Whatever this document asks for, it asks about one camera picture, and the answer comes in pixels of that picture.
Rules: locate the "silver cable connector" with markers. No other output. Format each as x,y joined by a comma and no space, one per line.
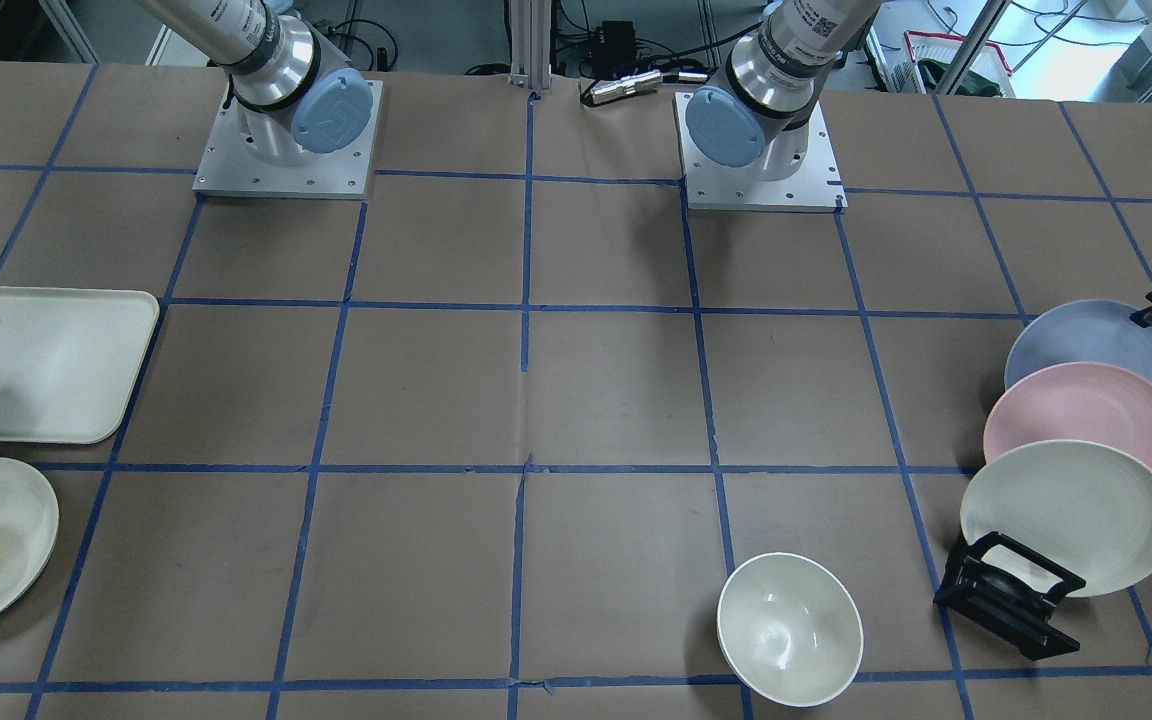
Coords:
605,91

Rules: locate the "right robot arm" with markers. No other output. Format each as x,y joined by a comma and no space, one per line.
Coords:
296,109

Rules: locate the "blue plate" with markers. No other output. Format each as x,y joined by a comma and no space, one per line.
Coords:
1082,331

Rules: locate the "cream plate in rack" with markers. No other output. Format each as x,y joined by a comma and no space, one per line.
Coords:
1084,506

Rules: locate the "cream bowl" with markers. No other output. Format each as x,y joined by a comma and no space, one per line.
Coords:
790,630

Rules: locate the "black electronics box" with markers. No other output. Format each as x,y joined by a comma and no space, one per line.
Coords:
613,48

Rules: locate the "white rectangular tray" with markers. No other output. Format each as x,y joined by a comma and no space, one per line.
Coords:
69,360

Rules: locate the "aluminium frame post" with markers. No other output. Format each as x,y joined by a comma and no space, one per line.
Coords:
530,39

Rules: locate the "pink plate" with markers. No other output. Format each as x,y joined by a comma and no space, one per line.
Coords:
1095,402

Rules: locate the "black plate rack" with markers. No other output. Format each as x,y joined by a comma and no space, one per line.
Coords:
1003,604

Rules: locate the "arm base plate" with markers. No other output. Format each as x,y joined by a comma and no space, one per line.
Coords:
797,172
249,156

